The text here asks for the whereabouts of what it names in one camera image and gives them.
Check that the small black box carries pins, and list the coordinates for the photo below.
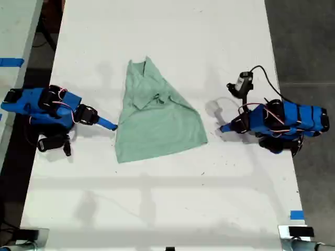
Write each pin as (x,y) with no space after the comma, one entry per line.
(28,234)
(301,231)

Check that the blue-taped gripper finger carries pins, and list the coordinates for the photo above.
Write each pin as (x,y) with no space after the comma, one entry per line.
(228,126)
(106,121)
(105,125)
(228,130)

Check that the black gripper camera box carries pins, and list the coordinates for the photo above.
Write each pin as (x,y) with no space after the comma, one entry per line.
(242,83)
(49,143)

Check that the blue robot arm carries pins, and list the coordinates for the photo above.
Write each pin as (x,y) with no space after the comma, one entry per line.
(31,102)
(295,117)

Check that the short blue tape strip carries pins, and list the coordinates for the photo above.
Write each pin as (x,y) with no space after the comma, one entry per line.
(297,215)

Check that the shiny metal bracket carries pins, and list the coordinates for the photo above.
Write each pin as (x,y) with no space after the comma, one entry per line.
(283,238)

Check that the white side table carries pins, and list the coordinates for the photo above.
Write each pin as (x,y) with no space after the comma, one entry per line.
(13,31)

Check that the pale green T-shirt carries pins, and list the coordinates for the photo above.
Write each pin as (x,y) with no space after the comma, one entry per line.
(157,125)

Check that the long blue tape strip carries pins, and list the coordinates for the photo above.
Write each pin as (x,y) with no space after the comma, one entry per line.
(11,62)

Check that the tiny black clip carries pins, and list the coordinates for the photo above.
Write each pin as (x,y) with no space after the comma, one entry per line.
(170,249)

